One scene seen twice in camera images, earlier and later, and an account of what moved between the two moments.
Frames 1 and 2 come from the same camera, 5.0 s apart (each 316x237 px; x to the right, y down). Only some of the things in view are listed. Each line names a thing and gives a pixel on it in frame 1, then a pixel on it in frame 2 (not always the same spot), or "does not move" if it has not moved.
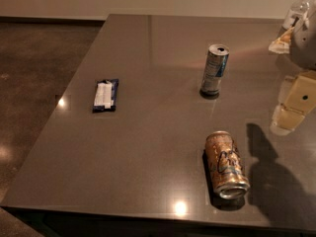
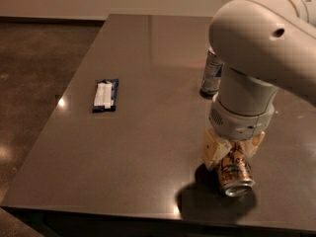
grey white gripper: [304, 46] → [237, 123]
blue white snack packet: [105, 96] does not move
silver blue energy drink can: [214, 70] does not move
